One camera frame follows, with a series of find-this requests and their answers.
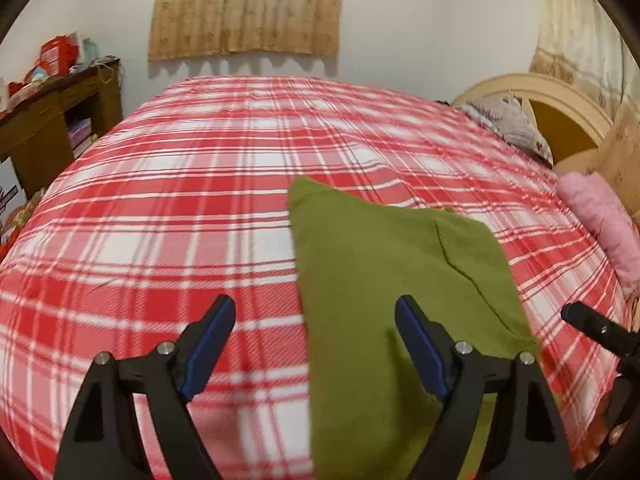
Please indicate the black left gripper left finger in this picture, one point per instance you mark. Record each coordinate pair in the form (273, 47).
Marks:
(102, 438)

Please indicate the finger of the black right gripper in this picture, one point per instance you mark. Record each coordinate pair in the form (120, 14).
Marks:
(606, 333)

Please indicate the person's right hand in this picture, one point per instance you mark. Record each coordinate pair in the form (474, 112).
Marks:
(598, 432)

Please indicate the pink folded blanket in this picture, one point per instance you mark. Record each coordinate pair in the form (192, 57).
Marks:
(596, 205)

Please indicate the red plaid bed sheet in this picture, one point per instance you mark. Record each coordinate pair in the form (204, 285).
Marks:
(314, 205)

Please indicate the cream wooden bed headboard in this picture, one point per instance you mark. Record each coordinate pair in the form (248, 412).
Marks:
(571, 123)

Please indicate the grey patterned pillow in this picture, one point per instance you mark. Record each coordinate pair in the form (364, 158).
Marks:
(503, 115)

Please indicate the white printed cardboard box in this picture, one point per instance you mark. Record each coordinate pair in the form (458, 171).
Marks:
(12, 195)

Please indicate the dark brown wooden desk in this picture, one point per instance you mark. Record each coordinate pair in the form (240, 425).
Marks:
(34, 136)

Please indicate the beige curtain beside headboard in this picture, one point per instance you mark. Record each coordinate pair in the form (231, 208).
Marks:
(579, 44)

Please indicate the red gift box on desk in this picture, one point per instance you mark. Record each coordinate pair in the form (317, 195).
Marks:
(59, 55)

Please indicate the beige floral window curtain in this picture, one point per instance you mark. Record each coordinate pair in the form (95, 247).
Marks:
(193, 28)

